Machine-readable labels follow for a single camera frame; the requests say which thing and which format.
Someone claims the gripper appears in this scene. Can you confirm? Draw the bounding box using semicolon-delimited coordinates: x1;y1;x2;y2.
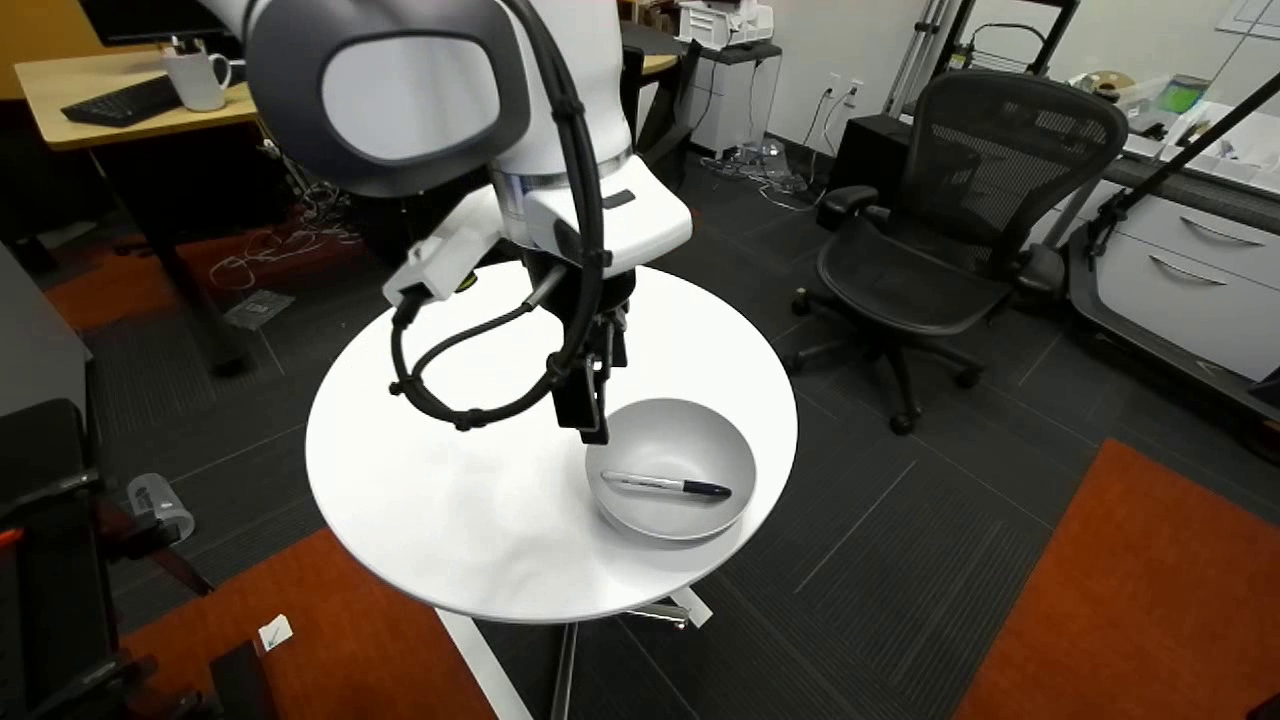
520;248;638;447

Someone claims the white bowl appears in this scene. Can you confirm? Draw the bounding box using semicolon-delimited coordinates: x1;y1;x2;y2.
585;397;758;544

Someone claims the black and grey marker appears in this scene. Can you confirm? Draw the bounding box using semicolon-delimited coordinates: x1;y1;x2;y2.
600;470;734;501

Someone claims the small white cabinet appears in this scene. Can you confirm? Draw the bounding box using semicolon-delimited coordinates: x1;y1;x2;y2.
688;40;784;158

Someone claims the black mesh office chair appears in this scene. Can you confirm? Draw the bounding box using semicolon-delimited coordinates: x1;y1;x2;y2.
789;69;1131;437

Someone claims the black computer tower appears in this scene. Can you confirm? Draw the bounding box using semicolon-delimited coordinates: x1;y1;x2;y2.
817;112;913;232

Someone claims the grey floor plate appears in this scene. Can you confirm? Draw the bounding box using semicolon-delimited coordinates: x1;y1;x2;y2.
221;289;297;332

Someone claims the white printer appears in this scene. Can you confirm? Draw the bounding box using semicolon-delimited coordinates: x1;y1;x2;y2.
677;0;777;50

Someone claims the grey cylinder device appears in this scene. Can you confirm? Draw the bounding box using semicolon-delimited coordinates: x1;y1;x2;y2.
126;472;197;545

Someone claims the white mug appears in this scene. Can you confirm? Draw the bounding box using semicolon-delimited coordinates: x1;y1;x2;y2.
161;47;234;114

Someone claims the black keyboard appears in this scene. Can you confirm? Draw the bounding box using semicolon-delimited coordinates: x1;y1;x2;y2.
60;74;187;129

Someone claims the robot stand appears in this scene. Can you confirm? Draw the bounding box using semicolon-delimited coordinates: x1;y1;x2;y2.
0;243;217;720

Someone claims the black monitor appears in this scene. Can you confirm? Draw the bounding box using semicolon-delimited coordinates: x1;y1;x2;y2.
77;0;219;47

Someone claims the wooden desk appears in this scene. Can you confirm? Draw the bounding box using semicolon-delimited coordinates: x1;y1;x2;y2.
14;45;263;379

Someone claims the white drawer cabinet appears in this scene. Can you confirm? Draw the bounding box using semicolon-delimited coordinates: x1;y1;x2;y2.
1030;178;1280;383

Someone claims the black pole stand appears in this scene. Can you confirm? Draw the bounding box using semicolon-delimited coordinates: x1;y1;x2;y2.
1084;70;1280;259

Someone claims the device with green screen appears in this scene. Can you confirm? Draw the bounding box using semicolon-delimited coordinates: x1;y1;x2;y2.
1143;74;1212;128

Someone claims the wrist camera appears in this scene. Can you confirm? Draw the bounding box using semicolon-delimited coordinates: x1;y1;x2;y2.
382;188;523;307

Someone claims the tangle of white cables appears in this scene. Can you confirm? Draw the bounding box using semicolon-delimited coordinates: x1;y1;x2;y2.
206;180;363;293

